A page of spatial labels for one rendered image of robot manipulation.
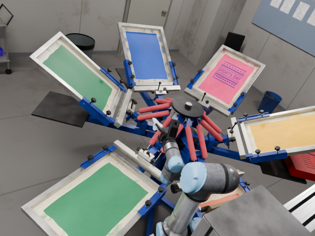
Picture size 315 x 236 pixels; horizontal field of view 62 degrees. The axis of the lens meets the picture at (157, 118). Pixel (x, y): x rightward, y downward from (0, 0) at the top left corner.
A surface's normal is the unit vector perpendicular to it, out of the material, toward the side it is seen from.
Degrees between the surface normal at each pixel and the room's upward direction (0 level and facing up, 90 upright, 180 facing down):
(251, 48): 90
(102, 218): 0
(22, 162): 0
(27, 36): 90
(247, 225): 0
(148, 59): 32
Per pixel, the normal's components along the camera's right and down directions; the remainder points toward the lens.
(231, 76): -0.07, -0.46
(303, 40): -0.80, 0.17
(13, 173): 0.25, -0.77
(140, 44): 0.43, -0.32
